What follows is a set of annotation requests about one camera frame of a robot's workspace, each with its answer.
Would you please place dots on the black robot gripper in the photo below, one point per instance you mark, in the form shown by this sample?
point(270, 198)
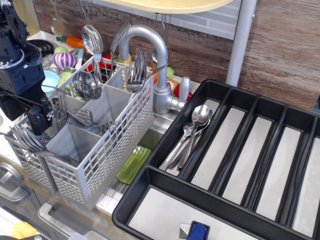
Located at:
point(21, 90)

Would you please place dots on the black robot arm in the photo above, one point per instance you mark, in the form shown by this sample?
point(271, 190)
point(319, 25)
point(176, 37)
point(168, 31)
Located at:
point(13, 35)

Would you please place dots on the steel forks middle basket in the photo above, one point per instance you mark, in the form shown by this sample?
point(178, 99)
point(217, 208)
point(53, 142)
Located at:
point(80, 117)

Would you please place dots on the steel ladle spoons in basket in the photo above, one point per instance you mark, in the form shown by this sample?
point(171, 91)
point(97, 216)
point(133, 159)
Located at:
point(86, 85)

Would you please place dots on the grey plastic cutlery basket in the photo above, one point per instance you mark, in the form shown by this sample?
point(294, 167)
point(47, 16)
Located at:
point(98, 155)

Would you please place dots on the large steel serving spoon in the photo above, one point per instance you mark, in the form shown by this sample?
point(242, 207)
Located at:
point(94, 45)

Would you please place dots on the steel spoon in tray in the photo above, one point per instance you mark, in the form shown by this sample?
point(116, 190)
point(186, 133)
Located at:
point(200, 116)
point(187, 131)

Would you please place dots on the black cutlery tray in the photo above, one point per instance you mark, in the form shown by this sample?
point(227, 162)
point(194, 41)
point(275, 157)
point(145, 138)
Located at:
point(254, 173)

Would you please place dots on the steel forks front left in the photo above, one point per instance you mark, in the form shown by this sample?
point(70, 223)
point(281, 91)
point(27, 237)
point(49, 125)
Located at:
point(32, 143)

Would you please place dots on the light blue plastic bowl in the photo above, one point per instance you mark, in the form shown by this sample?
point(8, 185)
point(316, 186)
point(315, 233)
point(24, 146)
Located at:
point(50, 82)

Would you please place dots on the purple striped toy onion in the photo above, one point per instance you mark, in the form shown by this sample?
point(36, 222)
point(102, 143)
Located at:
point(64, 60)

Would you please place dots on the black stove burner coil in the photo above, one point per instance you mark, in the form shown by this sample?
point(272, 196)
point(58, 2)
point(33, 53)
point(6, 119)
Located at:
point(46, 48)

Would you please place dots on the orange toy carrot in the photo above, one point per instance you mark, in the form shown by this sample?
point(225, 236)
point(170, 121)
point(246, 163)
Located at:
point(72, 41)

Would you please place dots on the hanging metal strainer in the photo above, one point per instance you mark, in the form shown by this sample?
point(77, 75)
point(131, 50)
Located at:
point(57, 25)

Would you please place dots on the steel forks cluster back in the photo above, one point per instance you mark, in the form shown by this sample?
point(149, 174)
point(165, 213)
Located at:
point(136, 77)

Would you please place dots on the silver kitchen faucet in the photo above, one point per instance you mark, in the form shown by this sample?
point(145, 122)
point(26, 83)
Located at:
point(163, 100)

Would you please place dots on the steel fork leaning on faucet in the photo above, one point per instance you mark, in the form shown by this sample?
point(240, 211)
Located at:
point(117, 39)

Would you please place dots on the wooden shelf board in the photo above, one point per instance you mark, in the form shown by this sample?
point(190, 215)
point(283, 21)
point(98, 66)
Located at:
point(172, 6)

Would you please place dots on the blue sponge block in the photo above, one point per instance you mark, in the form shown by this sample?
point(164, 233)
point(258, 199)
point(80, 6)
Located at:
point(194, 231)

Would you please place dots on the white metal post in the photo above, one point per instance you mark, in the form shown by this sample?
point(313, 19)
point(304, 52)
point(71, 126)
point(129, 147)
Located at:
point(242, 33)

